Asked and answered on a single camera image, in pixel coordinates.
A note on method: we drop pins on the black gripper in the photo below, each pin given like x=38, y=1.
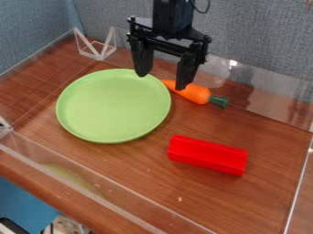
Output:
x=145, y=38

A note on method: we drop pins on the orange toy carrot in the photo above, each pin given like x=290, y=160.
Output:
x=196, y=94

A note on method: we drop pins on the green plastic plate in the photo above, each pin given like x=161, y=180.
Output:
x=111, y=106

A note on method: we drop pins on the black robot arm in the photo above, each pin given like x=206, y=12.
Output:
x=172, y=15

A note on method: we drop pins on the red rectangular block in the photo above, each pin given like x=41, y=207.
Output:
x=208, y=155

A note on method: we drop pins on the clear acrylic corner bracket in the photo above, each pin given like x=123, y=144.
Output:
x=93, y=49

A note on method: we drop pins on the clear acrylic enclosure wall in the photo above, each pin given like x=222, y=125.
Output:
x=125, y=188

